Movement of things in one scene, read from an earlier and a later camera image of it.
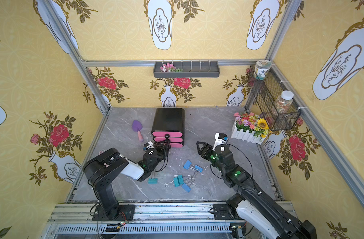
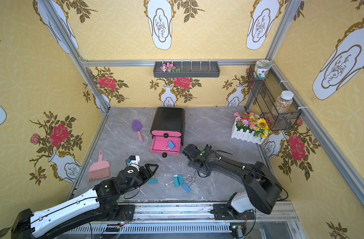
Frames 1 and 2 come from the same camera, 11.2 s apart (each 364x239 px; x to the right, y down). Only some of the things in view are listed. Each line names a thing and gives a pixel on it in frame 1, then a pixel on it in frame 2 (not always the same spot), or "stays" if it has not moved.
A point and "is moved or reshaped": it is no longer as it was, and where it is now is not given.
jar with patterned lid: [262, 67] stays
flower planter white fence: [250, 127] stays
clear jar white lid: [283, 102] stays
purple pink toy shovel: [137, 126] stays
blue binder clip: [187, 164] is moved or reshaped
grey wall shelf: [189, 69] stays
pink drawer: [171, 134] stays
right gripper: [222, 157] -> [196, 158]
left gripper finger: [164, 146] -> [146, 172]
